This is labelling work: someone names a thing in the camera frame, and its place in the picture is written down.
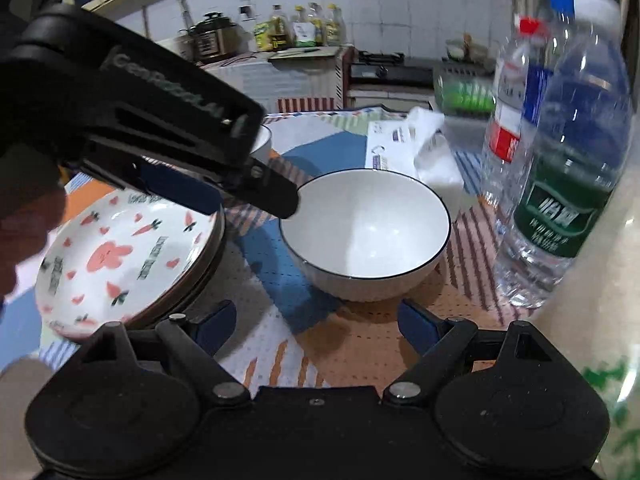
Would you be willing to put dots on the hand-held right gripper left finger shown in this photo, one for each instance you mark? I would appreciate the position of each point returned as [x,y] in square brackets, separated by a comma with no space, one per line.
[220,321]

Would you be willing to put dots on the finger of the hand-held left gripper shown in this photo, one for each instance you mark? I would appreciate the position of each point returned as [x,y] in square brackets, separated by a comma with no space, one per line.
[277,195]
[175,185]

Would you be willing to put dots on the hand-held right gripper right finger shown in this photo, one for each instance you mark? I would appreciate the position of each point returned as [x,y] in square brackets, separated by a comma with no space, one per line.
[417,322]

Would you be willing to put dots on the rabbit print plate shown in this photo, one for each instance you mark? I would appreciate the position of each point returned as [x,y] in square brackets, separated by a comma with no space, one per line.
[125,265]

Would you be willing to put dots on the white bowl with black rim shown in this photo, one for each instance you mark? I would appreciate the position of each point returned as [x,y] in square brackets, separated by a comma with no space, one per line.
[261,140]
[370,230]

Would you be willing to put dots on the person's left hand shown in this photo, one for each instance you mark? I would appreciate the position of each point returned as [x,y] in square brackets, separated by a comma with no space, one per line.
[27,220]

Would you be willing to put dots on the patchwork tablecloth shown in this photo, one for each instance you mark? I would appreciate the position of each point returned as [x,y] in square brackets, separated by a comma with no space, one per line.
[350,340]

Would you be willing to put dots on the black pressure cooker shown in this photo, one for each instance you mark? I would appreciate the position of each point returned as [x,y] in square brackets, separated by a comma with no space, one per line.
[215,40]

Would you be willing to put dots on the patchwork counter cloth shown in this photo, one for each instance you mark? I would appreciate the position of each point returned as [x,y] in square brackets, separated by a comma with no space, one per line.
[290,85]

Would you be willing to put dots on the white tissue pack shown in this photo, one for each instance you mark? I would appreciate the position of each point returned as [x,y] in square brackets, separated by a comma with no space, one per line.
[400,145]

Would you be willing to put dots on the cutting board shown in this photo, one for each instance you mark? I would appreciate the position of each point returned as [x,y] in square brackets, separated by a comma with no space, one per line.
[305,53]

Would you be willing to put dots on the white green packet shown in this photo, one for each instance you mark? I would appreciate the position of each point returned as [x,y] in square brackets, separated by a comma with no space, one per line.
[302,34]

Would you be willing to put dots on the black gas stove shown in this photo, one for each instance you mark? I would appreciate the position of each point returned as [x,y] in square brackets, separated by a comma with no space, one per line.
[390,72]

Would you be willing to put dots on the oil bottle with yellow label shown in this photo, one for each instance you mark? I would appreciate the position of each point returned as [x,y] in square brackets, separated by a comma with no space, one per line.
[334,25]

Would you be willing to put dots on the green label water bottle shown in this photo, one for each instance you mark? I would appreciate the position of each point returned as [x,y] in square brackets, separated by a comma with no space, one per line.
[565,185]

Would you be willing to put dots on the green plastic container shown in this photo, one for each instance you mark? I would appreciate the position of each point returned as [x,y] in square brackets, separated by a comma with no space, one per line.
[465,97]

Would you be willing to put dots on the red cap water bottle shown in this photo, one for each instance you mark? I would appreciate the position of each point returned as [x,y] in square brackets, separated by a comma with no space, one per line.
[505,110]

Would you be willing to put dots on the pot with glass lid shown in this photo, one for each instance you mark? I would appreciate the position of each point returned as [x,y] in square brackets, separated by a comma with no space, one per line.
[465,47]

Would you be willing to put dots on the blue cap water bottle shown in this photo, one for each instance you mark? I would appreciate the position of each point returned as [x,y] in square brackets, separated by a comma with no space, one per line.
[560,2]

